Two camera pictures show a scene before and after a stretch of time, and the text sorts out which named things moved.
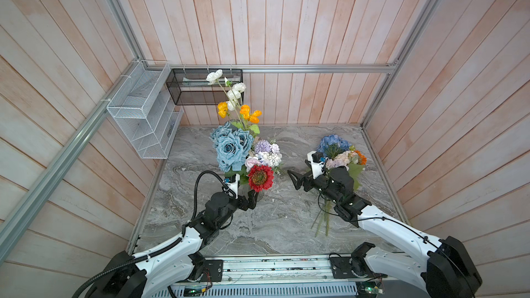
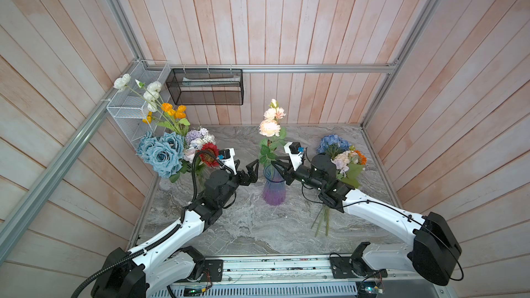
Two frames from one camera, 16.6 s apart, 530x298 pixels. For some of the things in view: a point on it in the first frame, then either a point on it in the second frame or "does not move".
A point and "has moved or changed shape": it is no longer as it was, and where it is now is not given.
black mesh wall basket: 189,86 does not move
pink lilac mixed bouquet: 266,154 to 194,139
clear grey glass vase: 261,195 has moved or changed shape
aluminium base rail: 295,276 does not move
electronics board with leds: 368,290 does not move
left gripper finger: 252,199 to 252,170
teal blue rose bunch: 232,146 to 163,153
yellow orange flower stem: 248,119 to 175,118
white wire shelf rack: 145,109 does not move
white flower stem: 234,94 to 151,89
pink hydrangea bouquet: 355,163 does not move
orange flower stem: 363,159 does not move
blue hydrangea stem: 331,145 does not move
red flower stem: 260,177 to 208,158
